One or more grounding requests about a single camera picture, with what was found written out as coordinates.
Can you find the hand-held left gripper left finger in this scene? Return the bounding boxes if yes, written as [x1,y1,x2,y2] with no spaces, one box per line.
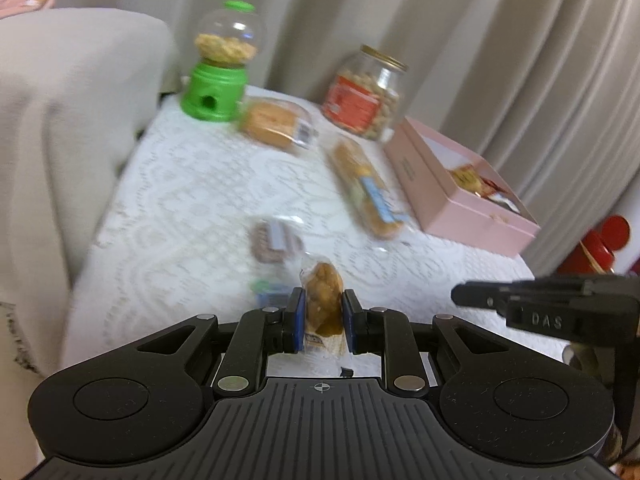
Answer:
[136,287,307,396]

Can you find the peanut jar with red label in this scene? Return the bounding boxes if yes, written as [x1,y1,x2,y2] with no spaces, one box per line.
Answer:
[321,44,410,142]

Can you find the round cake packet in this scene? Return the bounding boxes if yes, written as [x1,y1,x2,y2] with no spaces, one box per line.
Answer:
[239,99,321,151]

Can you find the red snack packet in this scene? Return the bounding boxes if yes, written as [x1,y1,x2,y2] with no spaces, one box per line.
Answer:
[477,177,521,212]

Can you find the white lace tablecloth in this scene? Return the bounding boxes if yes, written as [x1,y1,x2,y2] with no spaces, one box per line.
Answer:
[60,85,571,381]

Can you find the dark chocolate cake packet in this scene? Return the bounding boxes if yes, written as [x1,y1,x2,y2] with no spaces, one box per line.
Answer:
[249,216,307,267]

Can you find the brown pastry packet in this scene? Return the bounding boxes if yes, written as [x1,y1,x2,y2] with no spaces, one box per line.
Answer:
[299,252,346,358]

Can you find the green candy dispenser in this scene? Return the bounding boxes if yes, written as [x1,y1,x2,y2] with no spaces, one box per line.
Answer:
[180,0,268,124]

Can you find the cream curtain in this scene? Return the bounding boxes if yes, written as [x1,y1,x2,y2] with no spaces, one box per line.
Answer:
[10,0,640,281]

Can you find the small blue green packet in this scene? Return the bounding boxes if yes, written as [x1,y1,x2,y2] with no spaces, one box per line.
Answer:
[251,280,293,306]

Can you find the red tin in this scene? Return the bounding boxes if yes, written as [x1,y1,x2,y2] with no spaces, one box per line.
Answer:
[557,214,633,276]

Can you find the pink box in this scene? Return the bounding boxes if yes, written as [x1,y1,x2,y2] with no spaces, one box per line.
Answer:
[384,116,542,258]

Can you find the bread packet with blue label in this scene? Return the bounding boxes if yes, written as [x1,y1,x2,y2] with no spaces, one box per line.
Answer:
[325,135,416,241]

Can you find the beige blanket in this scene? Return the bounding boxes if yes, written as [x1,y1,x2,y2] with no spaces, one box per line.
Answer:
[0,7,181,376]

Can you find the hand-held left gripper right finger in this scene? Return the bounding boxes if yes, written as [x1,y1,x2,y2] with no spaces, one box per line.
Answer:
[342,289,507,395]

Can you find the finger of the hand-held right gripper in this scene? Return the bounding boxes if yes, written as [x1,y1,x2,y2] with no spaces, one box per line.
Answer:
[450,276,598,312]
[505,294,640,347]

